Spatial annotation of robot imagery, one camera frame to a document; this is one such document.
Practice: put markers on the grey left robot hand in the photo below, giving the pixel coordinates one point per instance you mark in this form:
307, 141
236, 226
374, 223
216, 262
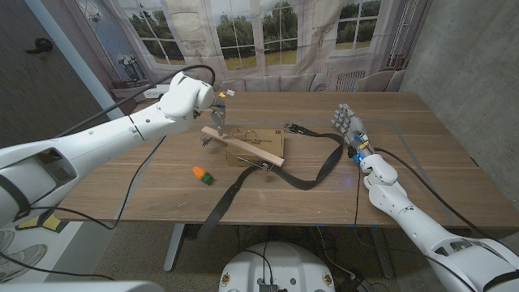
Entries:
219, 115

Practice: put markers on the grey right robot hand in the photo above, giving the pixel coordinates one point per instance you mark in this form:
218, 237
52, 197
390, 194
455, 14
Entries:
350, 125

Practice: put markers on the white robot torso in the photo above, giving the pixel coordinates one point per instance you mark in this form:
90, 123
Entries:
280, 263

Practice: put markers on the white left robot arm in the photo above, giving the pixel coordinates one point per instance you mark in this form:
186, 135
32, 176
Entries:
101, 138

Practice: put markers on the white power adapter box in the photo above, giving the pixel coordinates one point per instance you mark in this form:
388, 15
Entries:
152, 92

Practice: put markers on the black leather belt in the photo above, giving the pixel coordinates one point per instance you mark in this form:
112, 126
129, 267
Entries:
221, 207

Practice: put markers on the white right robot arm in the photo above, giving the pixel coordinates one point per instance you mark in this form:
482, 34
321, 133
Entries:
425, 231

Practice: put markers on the white door frame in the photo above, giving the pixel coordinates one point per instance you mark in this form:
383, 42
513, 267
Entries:
81, 65

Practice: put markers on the black floor box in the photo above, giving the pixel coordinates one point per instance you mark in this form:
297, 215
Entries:
353, 284

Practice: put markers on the brown cardboard package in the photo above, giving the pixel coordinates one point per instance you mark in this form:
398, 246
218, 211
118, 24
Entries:
267, 140

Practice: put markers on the table leg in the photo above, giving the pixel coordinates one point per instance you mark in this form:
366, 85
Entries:
174, 247
381, 251

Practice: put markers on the wooden hanger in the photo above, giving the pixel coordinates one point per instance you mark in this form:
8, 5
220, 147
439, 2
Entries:
243, 147

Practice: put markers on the grey shoe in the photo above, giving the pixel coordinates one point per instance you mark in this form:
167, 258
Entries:
20, 257

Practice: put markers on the yellow and black floor item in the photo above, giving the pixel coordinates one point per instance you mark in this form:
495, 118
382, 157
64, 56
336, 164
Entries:
52, 223

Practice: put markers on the orange toy carrot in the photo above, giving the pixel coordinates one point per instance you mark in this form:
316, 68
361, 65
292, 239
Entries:
200, 173

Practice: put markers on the printed window backdrop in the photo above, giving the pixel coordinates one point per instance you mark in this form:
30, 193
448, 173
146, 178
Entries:
263, 40

